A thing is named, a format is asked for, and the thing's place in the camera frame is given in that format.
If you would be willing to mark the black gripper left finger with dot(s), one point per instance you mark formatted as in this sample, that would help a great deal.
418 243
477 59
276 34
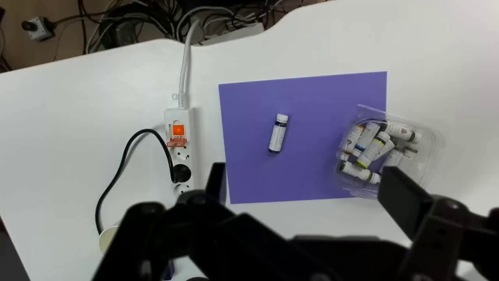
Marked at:
198 227

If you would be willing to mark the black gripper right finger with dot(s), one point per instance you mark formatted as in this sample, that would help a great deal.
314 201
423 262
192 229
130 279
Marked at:
443 232

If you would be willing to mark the clear plastic bag of tubes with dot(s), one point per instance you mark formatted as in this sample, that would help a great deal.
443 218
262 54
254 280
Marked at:
374 141

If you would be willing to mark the white tube with black cap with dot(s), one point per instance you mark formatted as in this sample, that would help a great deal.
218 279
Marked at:
278 134

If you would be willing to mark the purple paper sheet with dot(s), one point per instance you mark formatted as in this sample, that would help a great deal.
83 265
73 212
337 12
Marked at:
318 109

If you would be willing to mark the grey wall plug adapter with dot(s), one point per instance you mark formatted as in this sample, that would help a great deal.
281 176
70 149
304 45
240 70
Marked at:
38 29

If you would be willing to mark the white extension cord power strip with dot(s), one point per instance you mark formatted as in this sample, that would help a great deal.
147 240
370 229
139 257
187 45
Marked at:
179 126

